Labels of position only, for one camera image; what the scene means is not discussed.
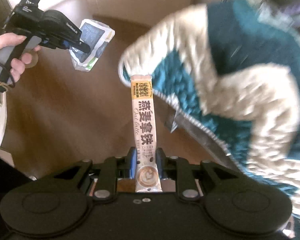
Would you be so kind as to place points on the person's left hand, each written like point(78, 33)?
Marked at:
point(17, 52)

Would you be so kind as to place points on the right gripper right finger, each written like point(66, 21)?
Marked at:
point(166, 166)

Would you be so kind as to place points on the blue white plastic wrapper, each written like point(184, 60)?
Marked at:
point(97, 36)

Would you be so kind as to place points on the oat latte stick sachet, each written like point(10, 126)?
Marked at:
point(145, 134)

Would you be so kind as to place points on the teal zigzag knitted blanket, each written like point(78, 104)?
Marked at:
point(233, 70)

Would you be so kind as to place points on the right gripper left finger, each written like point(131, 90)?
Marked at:
point(126, 166)

